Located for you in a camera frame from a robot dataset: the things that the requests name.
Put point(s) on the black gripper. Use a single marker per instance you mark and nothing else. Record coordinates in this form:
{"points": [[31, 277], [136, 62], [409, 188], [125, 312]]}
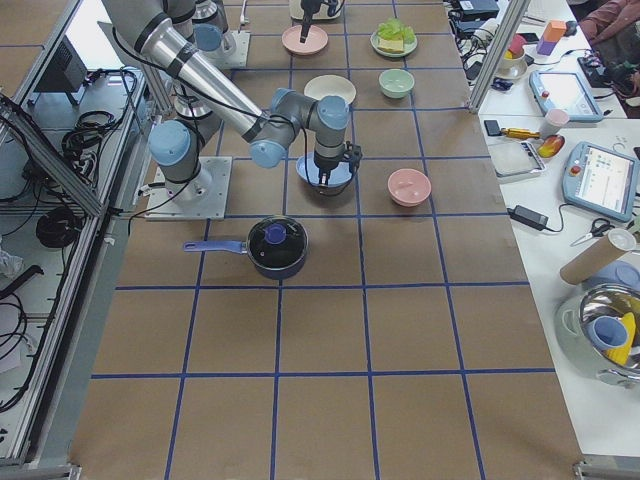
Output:
{"points": [[325, 166], [305, 11]]}

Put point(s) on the pink plate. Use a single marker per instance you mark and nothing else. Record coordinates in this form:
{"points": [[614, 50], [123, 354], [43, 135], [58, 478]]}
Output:
{"points": [[316, 40]]}

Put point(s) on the blue plate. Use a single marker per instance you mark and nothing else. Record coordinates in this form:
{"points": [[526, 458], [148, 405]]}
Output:
{"points": [[308, 171]]}

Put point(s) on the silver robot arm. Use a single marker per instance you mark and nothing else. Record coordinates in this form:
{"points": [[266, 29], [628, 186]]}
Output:
{"points": [[147, 31], [210, 25]]}

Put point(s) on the white toaster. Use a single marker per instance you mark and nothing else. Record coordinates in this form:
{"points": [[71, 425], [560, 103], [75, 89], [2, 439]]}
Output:
{"points": [[295, 10]]}

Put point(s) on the cream white plate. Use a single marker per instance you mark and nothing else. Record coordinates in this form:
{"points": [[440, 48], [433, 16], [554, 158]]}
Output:
{"points": [[330, 85]]}

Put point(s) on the pink bowl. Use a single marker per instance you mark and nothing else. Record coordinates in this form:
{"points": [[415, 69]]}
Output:
{"points": [[409, 187]]}

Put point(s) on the blue saucepan with lid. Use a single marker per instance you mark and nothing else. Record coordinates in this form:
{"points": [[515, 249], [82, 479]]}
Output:
{"points": [[277, 246]]}

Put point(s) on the green lettuce leaf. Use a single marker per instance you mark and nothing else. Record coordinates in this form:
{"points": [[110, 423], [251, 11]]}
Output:
{"points": [[395, 29]]}

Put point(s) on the bread slice on plate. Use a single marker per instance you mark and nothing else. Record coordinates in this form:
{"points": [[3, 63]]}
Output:
{"points": [[391, 46]]}

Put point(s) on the green bowl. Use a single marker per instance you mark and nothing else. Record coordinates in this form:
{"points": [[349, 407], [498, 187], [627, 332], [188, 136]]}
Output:
{"points": [[396, 83]]}

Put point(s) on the green plate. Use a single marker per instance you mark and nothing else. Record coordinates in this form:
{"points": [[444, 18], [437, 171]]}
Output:
{"points": [[408, 47]]}

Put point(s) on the black smartphone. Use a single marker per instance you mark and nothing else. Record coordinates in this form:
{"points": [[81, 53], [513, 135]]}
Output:
{"points": [[492, 128]]}

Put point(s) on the digital kitchen scale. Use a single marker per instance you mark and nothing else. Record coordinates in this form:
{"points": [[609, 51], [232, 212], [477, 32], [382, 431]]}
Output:
{"points": [[515, 160]]}

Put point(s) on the black power adapter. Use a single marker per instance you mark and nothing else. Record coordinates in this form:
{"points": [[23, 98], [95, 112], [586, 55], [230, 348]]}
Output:
{"points": [[528, 217]]}

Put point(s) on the cream bowl with toys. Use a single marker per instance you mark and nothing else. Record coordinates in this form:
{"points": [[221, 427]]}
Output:
{"points": [[512, 65]]}

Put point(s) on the toy mango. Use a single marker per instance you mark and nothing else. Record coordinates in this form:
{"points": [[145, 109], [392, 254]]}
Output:
{"points": [[551, 146]]}

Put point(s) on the purple block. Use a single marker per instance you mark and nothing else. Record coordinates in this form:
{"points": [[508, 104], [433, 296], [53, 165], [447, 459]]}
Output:
{"points": [[546, 45]]}

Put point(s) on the orange block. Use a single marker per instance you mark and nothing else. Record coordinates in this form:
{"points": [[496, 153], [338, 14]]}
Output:
{"points": [[554, 31]]}

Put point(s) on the far teach pendant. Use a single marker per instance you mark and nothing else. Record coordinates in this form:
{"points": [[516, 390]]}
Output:
{"points": [[566, 91]]}

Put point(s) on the teach pendant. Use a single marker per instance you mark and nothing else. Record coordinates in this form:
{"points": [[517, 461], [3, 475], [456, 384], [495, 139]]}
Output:
{"points": [[601, 180], [566, 91]]}

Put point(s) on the near teach pendant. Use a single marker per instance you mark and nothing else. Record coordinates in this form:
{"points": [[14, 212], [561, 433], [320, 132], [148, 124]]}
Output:
{"points": [[601, 180]]}

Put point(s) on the scissors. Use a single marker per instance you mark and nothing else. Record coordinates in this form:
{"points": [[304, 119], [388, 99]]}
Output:
{"points": [[599, 227]]}

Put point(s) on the grey green pot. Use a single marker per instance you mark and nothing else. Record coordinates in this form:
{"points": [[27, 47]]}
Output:
{"points": [[570, 320]]}

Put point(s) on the cardboard tube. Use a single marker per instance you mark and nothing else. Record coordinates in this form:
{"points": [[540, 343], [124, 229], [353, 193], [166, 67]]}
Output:
{"points": [[613, 245]]}

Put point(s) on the steel mixing bowl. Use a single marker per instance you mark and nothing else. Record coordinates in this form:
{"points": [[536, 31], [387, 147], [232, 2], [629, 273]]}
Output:
{"points": [[623, 300]]}

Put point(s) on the blue cup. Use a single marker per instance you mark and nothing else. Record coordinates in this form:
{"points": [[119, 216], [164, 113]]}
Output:
{"points": [[607, 332]]}

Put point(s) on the yellow toy corn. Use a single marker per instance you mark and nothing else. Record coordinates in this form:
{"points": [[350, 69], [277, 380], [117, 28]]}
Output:
{"points": [[620, 354]]}

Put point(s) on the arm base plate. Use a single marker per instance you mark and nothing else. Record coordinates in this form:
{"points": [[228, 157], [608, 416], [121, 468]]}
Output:
{"points": [[204, 198], [232, 51]]}

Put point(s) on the yellow screwdriver handle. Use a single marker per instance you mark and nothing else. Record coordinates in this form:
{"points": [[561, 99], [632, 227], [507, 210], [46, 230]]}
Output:
{"points": [[521, 134]]}

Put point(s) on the aluminium frame post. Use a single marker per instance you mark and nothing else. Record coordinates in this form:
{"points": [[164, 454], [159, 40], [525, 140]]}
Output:
{"points": [[505, 32]]}

